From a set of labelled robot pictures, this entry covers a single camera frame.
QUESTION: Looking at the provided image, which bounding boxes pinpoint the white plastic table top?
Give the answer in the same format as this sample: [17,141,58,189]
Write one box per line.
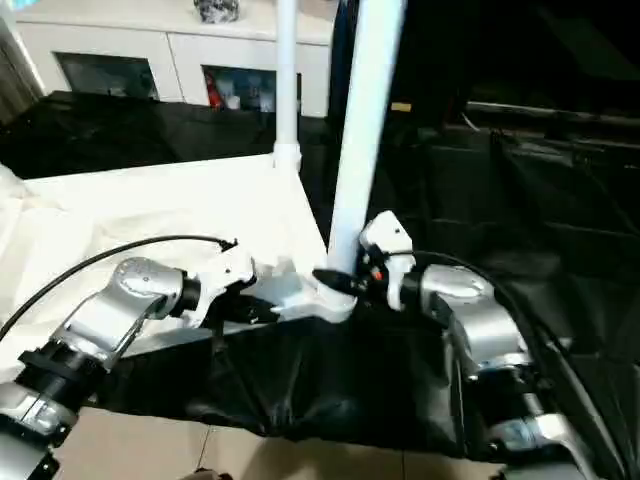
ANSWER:
[0,150,359,353]

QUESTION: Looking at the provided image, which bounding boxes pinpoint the white plastic table leg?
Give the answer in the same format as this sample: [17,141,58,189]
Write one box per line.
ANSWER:
[272,0,304,173]
[324,0,408,303]

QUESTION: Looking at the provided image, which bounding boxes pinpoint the black plastic mat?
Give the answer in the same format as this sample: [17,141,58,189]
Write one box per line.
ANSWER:
[0,90,640,459]

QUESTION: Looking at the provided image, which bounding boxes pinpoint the red bottle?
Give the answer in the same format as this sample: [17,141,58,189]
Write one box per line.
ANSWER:
[204,74,222,109]

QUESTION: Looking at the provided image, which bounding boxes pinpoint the black low shelf board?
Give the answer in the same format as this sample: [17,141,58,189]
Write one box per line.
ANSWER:
[464,98,640,123]

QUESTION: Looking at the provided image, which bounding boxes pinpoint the white sideboard cabinet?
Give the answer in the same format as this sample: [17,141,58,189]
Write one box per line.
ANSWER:
[14,0,335,119]

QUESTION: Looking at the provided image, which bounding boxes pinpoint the grey crumpled object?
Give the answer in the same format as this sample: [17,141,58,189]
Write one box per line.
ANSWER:
[194,0,242,24]

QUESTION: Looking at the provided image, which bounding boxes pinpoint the grey curtain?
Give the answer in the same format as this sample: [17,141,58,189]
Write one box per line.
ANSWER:
[0,15,47,127]

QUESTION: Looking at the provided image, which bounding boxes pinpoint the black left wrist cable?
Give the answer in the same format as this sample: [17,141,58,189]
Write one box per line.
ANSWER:
[0,234,240,343]

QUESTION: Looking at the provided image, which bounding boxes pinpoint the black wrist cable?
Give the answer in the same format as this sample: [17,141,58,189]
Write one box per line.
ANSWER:
[410,250,626,471]
[0,234,240,343]

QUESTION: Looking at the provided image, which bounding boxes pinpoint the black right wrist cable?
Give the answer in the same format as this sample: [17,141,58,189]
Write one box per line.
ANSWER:
[410,250,626,471]

